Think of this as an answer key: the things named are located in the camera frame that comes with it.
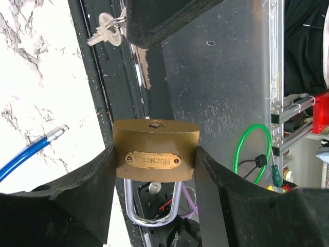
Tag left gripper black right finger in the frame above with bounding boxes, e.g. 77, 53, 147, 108
194, 147, 328, 246

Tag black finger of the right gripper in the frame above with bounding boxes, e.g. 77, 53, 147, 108
126, 0, 221, 49

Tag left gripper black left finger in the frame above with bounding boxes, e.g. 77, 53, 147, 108
1, 145, 116, 246

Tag silver keys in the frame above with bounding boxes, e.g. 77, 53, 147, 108
87, 7, 151, 90

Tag blue cable lock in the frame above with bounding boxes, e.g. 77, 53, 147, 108
1, 125, 69, 182

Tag brass padlock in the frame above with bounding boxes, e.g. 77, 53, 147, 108
113, 119, 200, 227

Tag green handled screwdriver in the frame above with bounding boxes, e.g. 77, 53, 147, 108
271, 151, 282, 188

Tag green cable lock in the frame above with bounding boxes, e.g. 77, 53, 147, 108
232, 123, 272, 185

